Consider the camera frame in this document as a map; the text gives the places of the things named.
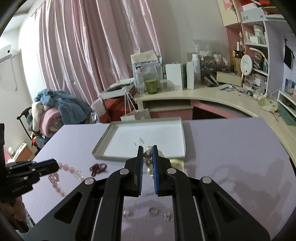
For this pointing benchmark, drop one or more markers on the beige watch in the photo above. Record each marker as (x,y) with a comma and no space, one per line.
(177,164)

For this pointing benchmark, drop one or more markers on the white spray bottle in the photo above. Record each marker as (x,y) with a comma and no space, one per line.
(197,67)

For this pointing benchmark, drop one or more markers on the cream curved desk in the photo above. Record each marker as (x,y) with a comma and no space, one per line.
(236,100)

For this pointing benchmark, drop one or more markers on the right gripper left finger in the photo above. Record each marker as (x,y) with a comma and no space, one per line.
(93,210)

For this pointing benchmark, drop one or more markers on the silver stud earring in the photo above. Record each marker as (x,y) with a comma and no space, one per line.
(126,213)

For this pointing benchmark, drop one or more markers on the white carton box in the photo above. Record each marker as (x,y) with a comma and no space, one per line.
(174,76)

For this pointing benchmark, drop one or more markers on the green glass jar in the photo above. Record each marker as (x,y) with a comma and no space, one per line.
(152,86)

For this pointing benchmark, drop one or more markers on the round white mirror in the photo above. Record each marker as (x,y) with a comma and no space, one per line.
(246,65)

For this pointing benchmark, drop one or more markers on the white paper bag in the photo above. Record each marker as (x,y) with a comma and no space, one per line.
(131,112)

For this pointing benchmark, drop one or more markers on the pile of blankets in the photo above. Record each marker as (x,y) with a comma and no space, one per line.
(50,111)

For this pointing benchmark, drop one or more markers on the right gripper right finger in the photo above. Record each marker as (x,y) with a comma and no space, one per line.
(202,209)

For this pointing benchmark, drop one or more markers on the grey shallow tray box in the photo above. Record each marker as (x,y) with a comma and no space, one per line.
(121,139)

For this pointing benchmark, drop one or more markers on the pink white shelf unit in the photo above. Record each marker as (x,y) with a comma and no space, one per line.
(258,31)

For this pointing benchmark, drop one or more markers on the pink curtain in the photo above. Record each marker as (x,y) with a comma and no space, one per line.
(85,46)

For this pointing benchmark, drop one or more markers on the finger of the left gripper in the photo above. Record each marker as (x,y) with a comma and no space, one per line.
(40,169)

